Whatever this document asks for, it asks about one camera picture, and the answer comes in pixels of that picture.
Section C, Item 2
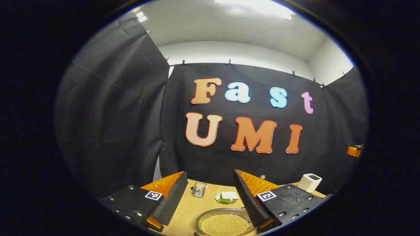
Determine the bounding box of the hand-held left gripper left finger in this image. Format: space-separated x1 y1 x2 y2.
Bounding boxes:
98 171 189 232

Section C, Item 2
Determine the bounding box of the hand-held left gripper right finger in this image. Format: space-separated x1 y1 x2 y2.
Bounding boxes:
233 169 332 234

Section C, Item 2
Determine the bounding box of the pile of yellow soybeans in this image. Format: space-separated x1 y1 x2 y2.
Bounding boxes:
201 214 250 236

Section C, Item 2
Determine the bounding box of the stainless steel pot black handle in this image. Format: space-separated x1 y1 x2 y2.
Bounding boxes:
196 207 257 236

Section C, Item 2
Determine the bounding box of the small white plate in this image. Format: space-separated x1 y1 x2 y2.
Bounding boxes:
215 193 239 204

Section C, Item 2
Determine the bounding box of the black backdrop cloth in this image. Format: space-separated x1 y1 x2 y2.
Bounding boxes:
55 12 368 199

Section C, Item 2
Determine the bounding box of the row of cloth clips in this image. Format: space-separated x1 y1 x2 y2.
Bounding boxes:
144 29 347 89

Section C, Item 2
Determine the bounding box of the small ceiling lamp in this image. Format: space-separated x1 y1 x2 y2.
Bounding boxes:
133 7 148 23

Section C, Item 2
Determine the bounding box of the metal wire holder basket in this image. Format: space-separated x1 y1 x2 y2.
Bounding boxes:
192 182 207 198

